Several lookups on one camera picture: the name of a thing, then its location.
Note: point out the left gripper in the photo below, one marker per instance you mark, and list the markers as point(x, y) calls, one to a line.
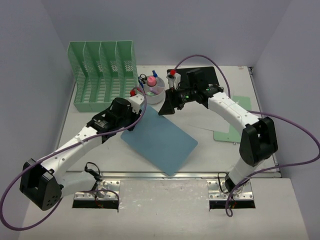
point(135, 120)

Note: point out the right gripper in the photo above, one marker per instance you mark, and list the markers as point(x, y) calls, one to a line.
point(172, 98)

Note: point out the purple highlighter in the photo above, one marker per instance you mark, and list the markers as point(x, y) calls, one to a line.
point(155, 91)

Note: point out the white clipboard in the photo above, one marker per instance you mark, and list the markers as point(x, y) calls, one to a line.
point(206, 119)

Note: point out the blue clipboard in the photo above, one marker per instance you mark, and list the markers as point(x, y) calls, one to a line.
point(160, 141)

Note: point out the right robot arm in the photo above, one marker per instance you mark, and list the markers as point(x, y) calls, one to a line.
point(258, 135)

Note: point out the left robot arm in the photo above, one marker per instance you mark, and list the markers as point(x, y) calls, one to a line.
point(44, 183)

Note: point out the white round desk organizer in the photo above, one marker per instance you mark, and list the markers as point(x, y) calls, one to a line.
point(152, 100)

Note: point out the green mesh file organizer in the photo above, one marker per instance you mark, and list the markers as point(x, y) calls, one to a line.
point(103, 70)

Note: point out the black clipboard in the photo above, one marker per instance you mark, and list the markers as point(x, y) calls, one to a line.
point(207, 78)

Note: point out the green clipboard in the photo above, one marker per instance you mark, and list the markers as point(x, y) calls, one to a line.
point(233, 136)

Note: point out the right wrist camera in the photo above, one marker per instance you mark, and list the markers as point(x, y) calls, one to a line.
point(174, 79)

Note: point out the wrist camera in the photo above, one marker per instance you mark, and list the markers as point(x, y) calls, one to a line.
point(174, 79)
point(136, 99)

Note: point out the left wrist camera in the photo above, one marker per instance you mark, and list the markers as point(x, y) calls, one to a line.
point(136, 99)

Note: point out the black handled scissors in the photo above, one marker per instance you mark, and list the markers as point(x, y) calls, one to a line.
point(142, 79)

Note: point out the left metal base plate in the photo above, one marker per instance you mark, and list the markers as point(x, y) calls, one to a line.
point(107, 190)

